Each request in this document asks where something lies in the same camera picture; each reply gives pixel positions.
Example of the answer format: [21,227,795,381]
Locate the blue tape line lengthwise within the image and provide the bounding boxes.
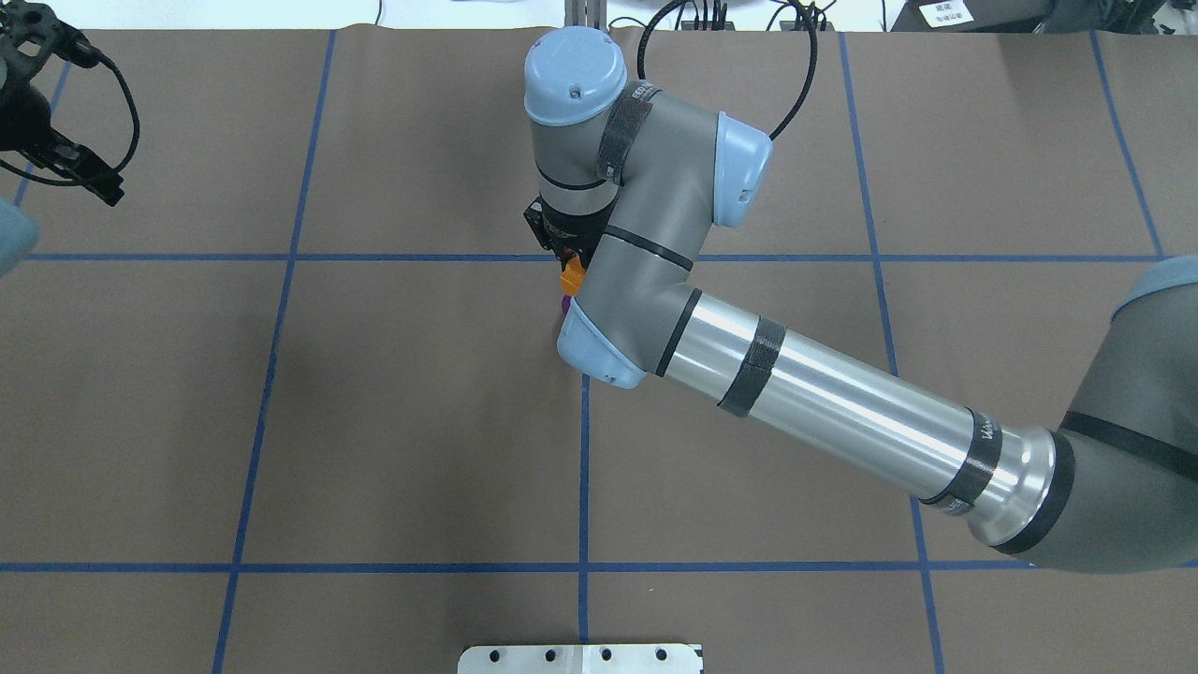
[836,34,946,673]
[211,29,339,673]

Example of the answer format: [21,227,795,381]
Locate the blue tape centre line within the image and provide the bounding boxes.
[577,375,591,644]

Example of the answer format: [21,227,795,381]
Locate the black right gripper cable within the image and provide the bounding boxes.
[636,0,821,142]

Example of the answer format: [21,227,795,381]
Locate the blue tape line crosswise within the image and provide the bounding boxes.
[28,253,1164,265]

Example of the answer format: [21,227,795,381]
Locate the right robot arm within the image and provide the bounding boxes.
[524,25,1197,573]

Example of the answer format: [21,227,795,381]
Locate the blue tape outer right line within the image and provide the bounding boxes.
[1088,29,1164,259]

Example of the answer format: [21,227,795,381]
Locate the blue tape far crosswise line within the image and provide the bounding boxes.
[1,560,1035,575]

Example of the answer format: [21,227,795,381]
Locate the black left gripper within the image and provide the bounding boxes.
[1,1,125,208]

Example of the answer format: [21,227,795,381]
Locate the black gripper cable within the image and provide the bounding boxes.
[0,34,141,188]
[636,0,821,142]

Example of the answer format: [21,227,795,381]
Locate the grey camera post bracket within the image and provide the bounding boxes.
[563,0,610,34]

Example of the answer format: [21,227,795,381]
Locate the blue tape line right lengthwise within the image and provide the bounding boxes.
[836,34,946,673]

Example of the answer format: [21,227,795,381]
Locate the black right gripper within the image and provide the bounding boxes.
[524,198,605,268]

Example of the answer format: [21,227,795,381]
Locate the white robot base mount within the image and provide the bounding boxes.
[456,643,704,673]

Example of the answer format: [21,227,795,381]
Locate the orange trapezoid block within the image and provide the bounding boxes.
[559,257,586,298]

